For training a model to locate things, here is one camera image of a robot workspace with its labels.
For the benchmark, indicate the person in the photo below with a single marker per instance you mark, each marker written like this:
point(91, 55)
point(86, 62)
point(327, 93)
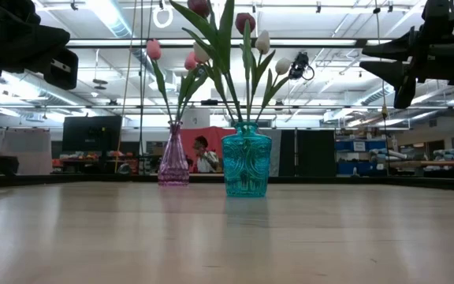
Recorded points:
point(207, 161)

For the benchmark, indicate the teal glass vase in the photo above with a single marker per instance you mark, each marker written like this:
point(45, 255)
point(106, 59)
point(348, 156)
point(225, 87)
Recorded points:
point(246, 165)

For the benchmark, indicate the white artificial tulip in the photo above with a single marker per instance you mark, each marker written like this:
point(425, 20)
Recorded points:
point(283, 66)
point(263, 41)

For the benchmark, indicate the pink glass vase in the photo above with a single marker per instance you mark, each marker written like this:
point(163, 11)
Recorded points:
point(173, 165)

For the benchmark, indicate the black monitor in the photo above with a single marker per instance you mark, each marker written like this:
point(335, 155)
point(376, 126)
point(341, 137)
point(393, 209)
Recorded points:
point(93, 134)

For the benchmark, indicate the black mounted camera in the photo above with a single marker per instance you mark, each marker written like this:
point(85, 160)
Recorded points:
point(298, 65)

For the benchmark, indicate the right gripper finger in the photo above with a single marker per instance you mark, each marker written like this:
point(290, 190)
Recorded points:
point(396, 49)
point(388, 71)

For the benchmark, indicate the blue storage bins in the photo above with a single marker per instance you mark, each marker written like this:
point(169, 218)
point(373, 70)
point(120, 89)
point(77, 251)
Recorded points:
point(345, 146)

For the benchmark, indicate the red backdrop panel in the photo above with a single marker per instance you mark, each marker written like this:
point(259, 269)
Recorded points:
point(211, 134)

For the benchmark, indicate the black partition panel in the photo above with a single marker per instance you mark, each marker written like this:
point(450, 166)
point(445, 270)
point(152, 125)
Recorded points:
point(315, 152)

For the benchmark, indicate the white covered board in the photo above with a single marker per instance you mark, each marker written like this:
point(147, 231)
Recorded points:
point(26, 146)

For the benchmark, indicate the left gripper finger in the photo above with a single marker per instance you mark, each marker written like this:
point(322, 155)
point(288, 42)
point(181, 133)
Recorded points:
point(63, 79)

